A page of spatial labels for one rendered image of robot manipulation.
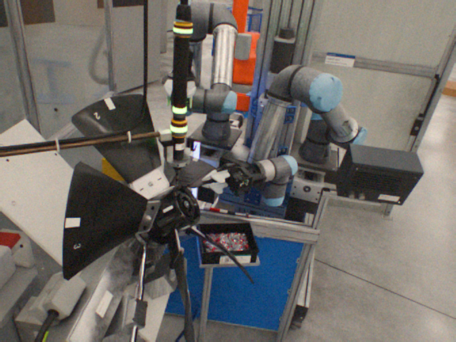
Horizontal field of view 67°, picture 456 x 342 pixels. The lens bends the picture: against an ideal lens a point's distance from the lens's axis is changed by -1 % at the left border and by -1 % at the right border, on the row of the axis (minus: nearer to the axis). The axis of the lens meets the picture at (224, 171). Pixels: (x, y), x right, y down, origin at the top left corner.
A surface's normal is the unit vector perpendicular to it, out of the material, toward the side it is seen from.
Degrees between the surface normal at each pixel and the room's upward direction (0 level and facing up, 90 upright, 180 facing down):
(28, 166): 50
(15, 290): 0
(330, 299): 0
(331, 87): 86
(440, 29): 90
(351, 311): 0
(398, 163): 15
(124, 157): 55
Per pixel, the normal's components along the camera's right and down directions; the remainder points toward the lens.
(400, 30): -0.11, 0.50
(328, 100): 0.58, 0.40
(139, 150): 0.40, -0.17
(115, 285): 0.82, -0.44
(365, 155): 0.07, -0.69
